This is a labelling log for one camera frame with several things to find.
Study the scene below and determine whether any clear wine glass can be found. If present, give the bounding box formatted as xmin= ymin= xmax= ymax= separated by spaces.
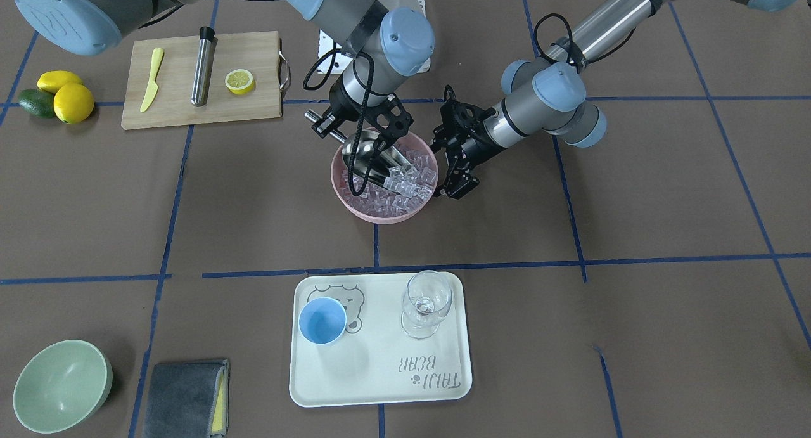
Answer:
xmin=400 ymin=270 xmax=454 ymax=340

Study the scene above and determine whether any grey folded cloth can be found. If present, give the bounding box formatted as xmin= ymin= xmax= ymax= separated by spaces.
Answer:
xmin=143 ymin=358 xmax=231 ymax=437

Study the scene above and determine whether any lemon half slice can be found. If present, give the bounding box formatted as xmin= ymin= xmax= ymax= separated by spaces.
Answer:
xmin=225 ymin=68 xmax=255 ymax=95

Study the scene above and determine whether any pink bowl of ice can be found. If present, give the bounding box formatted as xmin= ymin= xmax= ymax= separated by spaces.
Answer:
xmin=331 ymin=132 xmax=438 ymax=224

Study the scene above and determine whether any green lime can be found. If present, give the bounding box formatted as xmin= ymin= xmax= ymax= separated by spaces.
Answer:
xmin=18 ymin=89 xmax=57 ymax=119

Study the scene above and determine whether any green ceramic bowl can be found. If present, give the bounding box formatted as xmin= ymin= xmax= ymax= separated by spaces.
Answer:
xmin=13 ymin=340 xmax=113 ymax=434

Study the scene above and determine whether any yellow plastic knife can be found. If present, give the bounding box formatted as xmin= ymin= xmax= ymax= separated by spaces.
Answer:
xmin=139 ymin=48 xmax=165 ymax=113

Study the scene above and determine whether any stainless steel muddler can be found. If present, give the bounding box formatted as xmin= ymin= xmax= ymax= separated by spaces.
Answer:
xmin=190 ymin=26 xmax=217 ymax=108

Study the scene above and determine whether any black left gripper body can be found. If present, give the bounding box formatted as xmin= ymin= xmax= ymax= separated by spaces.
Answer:
xmin=434 ymin=85 xmax=501 ymax=167

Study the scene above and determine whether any stainless steel ice scoop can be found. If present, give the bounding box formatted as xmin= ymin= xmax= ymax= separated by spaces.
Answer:
xmin=304 ymin=110 xmax=412 ymax=187

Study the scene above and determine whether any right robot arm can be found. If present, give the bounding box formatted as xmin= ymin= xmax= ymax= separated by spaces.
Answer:
xmin=15 ymin=0 xmax=435 ymax=149

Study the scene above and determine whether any cream bear serving tray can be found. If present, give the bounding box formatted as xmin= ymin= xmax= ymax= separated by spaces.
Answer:
xmin=289 ymin=271 xmax=474 ymax=408

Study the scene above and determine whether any light blue plastic cup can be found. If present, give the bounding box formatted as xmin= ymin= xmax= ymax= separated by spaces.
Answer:
xmin=297 ymin=297 xmax=347 ymax=345

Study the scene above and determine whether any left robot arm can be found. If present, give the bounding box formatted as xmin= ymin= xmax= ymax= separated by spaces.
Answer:
xmin=431 ymin=0 xmax=796 ymax=199

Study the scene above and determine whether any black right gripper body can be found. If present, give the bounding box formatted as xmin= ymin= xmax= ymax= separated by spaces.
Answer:
xmin=312 ymin=77 xmax=413 ymax=148

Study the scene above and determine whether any wooden cutting board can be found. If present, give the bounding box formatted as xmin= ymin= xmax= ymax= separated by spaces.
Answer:
xmin=121 ymin=31 xmax=292 ymax=131

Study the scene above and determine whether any whole yellow lemon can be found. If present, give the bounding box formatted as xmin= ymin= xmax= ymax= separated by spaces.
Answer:
xmin=53 ymin=83 xmax=95 ymax=124

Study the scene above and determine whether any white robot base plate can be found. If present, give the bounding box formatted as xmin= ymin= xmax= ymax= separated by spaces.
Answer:
xmin=317 ymin=0 xmax=431 ymax=75

